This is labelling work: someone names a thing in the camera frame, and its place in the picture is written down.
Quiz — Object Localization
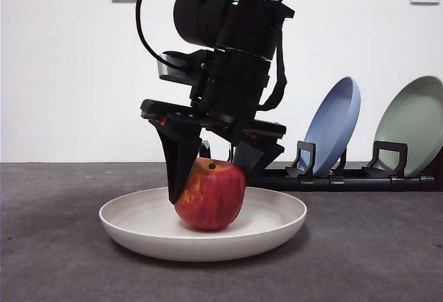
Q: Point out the red yellow apple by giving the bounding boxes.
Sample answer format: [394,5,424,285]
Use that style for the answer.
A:
[174,157,248,231]

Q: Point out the cream yellow round plate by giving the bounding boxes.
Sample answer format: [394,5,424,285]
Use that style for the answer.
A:
[98,186,308,263]

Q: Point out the blue round plate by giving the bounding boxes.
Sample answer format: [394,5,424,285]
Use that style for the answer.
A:
[298,75,362,176]

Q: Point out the black plate rack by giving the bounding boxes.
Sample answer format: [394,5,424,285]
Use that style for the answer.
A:
[201,140,435,193]

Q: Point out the green round plate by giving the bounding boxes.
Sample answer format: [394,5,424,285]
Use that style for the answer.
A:
[373,75,443,179]

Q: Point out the thick black cable loop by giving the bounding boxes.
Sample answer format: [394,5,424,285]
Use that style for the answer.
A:
[257,2,290,112]

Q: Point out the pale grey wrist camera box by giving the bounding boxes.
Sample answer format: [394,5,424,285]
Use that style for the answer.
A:
[155,51,206,87]

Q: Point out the thin black cable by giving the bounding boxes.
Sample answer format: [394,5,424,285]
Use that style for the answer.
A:
[134,0,195,73]

